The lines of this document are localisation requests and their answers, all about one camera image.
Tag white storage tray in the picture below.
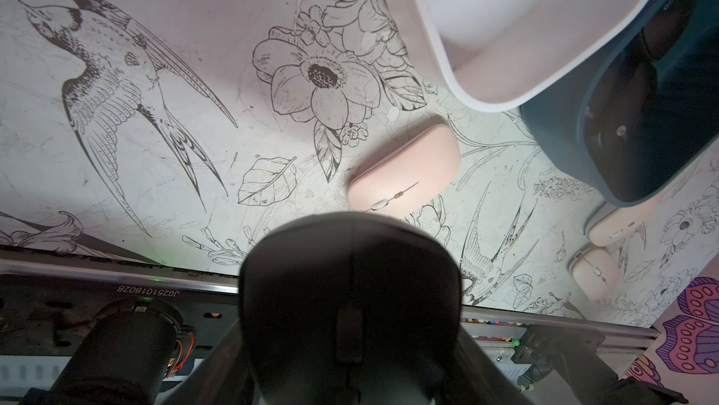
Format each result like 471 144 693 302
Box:
401 0 648 112

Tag pink mouse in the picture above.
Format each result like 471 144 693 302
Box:
348 124 461 219
569 248 623 301
584 197 660 247

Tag teal storage box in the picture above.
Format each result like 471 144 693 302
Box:
521 0 718 207

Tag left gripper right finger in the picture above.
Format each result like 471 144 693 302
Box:
443 326 532 405

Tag black mouse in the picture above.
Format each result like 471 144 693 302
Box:
584 60 657 188
239 212 461 404
640 0 696 62

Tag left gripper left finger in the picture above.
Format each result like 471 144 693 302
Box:
162 321 253 405

